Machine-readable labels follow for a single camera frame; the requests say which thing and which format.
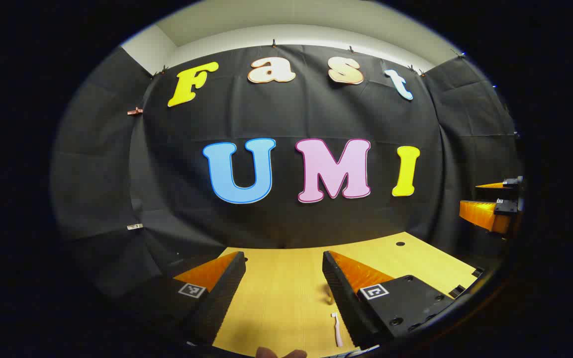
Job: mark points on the copper clip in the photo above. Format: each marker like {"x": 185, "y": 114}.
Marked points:
{"x": 135, "y": 111}

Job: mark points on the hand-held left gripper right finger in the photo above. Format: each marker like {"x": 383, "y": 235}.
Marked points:
{"x": 341, "y": 293}

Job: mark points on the silver clip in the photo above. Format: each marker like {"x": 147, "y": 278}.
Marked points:
{"x": 135, "y": 226}

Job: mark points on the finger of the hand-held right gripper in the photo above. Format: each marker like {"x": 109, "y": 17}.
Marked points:
{"x": 513, "y": 182}
{"x": 480, "y": 213}

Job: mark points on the white toothbrush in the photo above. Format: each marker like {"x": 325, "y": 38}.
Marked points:
{"x": 337, "y": 330}

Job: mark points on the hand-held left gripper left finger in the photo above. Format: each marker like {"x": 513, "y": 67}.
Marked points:
{"x": 227, "y": 288}

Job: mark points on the black backdrop cloth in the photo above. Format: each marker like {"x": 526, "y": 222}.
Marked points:
{"x": 286, "y": 114}

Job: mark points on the wooden desktop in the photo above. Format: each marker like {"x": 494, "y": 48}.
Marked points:
{"x": 286, "y": 293}

